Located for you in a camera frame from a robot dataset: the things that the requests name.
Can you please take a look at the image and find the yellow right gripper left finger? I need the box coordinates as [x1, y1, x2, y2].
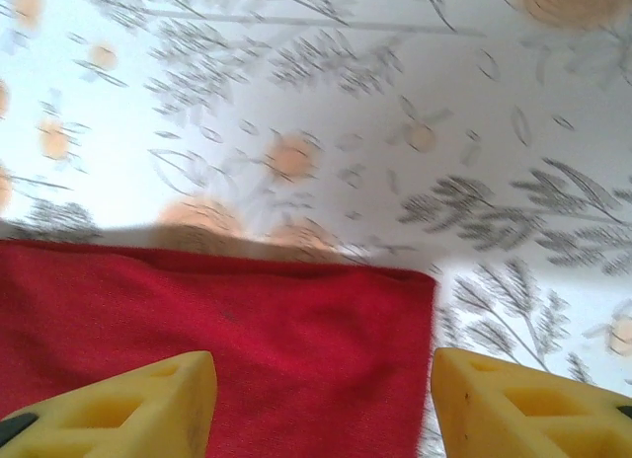
[0, 349, 218, 458]

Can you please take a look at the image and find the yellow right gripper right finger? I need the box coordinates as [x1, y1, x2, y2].
[433, 347, 632, 458]

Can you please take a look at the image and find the red t-shirt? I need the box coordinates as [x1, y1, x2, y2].
[0, 239, 438, 458]

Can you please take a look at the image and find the floral tablecloth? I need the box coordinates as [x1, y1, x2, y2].
[0, 0, 632, 458]

